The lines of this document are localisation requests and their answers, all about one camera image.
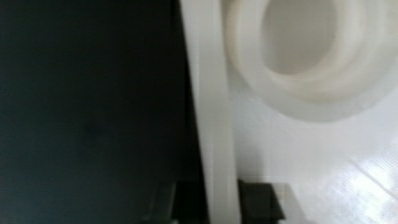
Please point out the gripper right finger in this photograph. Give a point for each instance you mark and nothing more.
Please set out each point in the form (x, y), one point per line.
(269, 204)

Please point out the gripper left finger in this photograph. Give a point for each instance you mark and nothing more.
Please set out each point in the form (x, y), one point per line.
(178, 204)

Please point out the white square tabletop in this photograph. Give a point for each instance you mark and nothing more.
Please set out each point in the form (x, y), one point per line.
(294, 74)

